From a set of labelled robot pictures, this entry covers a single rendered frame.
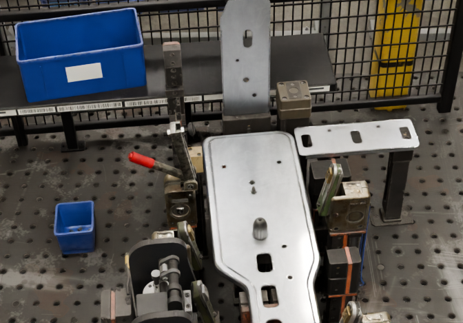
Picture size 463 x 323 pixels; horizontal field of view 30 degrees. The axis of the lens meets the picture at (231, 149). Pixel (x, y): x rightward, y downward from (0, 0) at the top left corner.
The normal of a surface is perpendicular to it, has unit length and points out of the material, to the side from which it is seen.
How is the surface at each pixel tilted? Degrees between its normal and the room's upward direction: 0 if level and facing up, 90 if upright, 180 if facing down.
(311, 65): 0
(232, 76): 90
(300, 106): 88
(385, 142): 0
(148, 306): 0
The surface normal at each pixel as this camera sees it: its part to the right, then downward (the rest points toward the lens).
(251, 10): 0.09, 0.68
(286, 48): -0.02, -0.73
